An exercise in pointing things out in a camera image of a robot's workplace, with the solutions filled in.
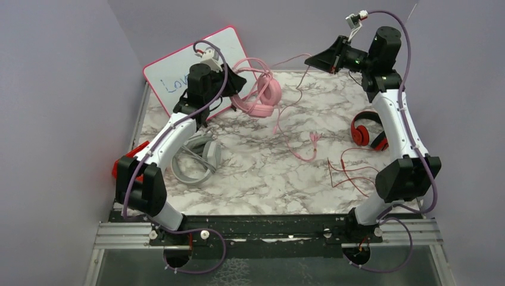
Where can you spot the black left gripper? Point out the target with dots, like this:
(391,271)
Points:
(233,83)

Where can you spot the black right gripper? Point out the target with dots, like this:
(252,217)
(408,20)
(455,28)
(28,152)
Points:
(329,61)

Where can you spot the pink headphones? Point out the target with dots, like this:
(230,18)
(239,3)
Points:
(267,88)

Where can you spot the grey white headphones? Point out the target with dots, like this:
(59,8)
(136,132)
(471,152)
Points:
(206,151)

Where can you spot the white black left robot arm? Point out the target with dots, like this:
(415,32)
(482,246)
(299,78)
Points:
(140,179)

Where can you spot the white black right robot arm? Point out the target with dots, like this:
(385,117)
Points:
(413,170)

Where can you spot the pink framed whiteboard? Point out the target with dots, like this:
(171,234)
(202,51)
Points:
(167,76)

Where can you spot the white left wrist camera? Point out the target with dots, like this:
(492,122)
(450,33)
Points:
(210,57)

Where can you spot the black metal base rail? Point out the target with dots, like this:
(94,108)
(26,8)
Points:
(249,236)

